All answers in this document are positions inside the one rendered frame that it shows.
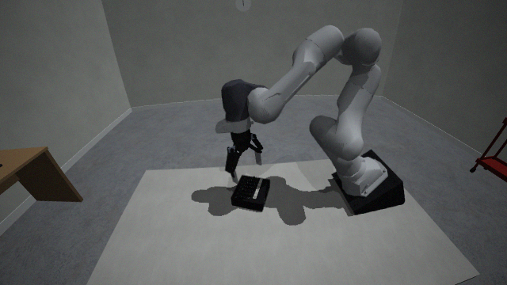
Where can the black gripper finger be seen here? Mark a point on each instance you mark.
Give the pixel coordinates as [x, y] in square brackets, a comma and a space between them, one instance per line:
[232, 161]
[257, 149]

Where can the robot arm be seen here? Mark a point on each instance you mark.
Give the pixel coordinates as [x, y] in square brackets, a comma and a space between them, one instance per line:
[342, 137]

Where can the black lighting desk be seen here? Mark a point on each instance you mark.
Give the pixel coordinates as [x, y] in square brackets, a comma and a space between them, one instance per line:
[250, 195]

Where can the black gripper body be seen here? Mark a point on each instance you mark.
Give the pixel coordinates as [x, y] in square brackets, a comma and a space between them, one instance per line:
[241, 139]

